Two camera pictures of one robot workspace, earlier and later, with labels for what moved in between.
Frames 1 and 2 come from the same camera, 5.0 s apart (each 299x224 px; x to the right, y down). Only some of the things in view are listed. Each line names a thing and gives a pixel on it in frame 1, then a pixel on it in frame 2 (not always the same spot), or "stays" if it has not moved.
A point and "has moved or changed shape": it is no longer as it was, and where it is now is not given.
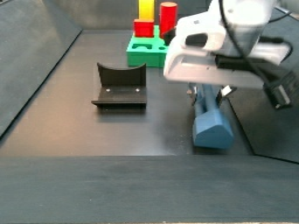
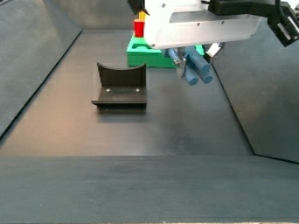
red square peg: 144,28 stays
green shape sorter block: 147,50 stays
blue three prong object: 212,129 has moved or changed shape
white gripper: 191,64 to 179,23
